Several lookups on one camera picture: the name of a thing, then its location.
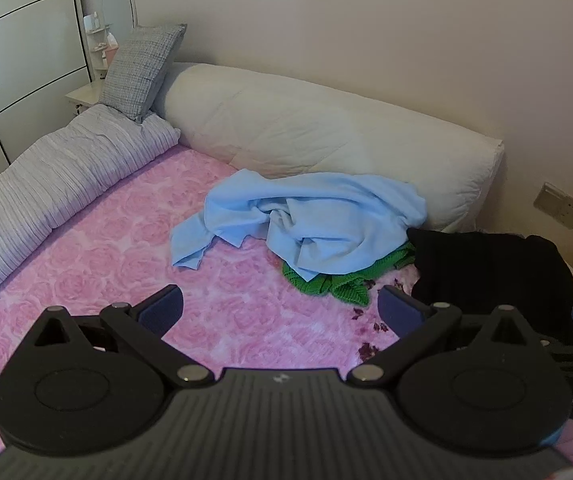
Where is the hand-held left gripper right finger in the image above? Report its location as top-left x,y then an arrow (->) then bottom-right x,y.
347,284 -> 542,389

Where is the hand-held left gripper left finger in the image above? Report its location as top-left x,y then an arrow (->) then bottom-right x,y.
34,284 -> 214,389

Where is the light blue sweatshirt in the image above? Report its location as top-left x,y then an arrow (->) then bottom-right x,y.
170,169 -> 427,283

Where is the pink floral blanket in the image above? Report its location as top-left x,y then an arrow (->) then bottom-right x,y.
0,142 -> 573,466

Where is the green knit garment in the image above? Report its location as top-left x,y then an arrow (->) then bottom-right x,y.
282,242 -> 417,306

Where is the black garment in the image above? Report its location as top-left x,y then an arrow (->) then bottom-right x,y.
407,227 -> 573,346

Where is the grey striped duvet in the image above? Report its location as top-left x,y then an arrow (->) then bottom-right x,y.
0,104 -> 181,321

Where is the white nightstand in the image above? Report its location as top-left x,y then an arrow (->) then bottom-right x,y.
65,80 -> 110,116

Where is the grey checked pillow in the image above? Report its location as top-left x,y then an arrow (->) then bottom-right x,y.
97,23 -> 188,124

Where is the white cosmetics shelf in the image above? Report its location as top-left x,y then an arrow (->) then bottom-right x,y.
83,12 -> 117,81

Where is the white wardrobe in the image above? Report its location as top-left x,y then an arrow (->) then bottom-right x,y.
0,0 -> 92,198

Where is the oval mirror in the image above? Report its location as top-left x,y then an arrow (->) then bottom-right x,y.
102,0 -> 138,28

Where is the beige wall socket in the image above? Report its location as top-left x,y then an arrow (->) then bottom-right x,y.
533,182 -> 573,231

